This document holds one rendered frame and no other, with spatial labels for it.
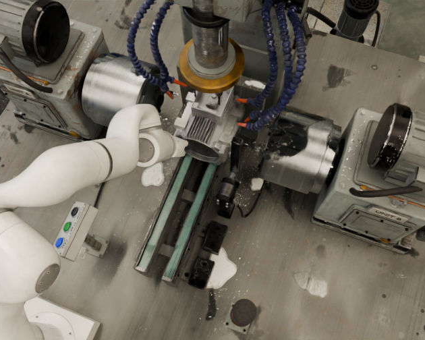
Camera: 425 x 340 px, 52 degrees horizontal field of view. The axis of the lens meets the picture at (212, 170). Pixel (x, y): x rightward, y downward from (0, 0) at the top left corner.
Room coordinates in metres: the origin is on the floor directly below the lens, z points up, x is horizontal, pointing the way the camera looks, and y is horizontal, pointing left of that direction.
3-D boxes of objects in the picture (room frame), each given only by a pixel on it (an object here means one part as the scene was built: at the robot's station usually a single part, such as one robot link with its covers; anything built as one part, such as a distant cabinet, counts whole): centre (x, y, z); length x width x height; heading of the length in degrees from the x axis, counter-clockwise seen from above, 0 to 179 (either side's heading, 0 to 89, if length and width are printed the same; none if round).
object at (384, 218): (0.43, -0.55, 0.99); 0.35 x 0.31 x 0.37; 66
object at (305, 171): (0.54, -0.30, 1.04); 0.41 x 0.25 x 0.25; 66
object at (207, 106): (0.71, -0.01, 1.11); 0.12 x 0.11 x 0.07; 156
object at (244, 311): (0.06, -0.06, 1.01); 0.08 x 0.08 x 0.42; 66
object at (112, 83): (0.81, 0.32, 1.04); 0.37 x 0.25 x 0.25; 66
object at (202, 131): (0.67, 0.00, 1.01); 0.20 x 0.19 x 0.19; 156
